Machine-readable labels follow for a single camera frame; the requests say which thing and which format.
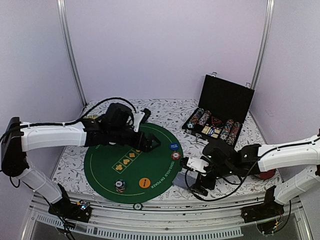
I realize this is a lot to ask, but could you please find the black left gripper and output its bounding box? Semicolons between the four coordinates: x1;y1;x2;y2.
109;127;163;153

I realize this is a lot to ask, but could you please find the blue small blind button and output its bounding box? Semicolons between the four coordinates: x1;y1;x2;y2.
169;142;180;151

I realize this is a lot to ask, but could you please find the small chip stack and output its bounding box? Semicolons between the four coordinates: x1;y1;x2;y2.
171;151;181;160

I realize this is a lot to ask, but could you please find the orange big blind button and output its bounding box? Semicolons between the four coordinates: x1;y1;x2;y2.
138;177;151;189

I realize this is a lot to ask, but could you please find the blue checked card deck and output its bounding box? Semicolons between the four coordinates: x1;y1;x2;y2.
172;172;197;190

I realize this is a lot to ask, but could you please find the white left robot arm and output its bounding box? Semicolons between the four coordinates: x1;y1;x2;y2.
0;103;161;217

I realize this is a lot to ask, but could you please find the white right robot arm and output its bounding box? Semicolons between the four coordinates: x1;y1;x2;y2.
180;134;320;223

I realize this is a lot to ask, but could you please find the boxed card deck in case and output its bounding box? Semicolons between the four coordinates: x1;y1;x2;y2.
201;126;222;139

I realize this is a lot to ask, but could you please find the floral white tablecloth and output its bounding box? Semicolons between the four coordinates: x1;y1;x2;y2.
52;99;282;199

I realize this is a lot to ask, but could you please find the red triangle all-in marker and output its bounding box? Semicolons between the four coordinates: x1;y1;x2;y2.
210;116;222;126

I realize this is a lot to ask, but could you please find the green round poker mat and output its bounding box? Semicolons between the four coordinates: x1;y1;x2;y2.
84;123;183;204

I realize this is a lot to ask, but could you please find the red floral bowl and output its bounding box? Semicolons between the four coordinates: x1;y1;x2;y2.
256;169;276;180

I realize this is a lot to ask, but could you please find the black poker chip case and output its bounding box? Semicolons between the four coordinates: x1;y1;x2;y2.
182;75;255;147

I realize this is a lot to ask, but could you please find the woven bamboo tray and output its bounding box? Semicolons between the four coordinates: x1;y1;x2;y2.
84;115;99;120

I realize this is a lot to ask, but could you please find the aluminium right corner post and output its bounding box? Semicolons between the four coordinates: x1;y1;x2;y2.
250;0;275;90

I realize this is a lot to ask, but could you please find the aluminium corner post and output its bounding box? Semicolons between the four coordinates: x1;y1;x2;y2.
56;0;87;106
250;0;275;90

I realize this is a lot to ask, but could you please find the aluminium left corner post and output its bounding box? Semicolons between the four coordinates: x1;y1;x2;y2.
56;0;87;106

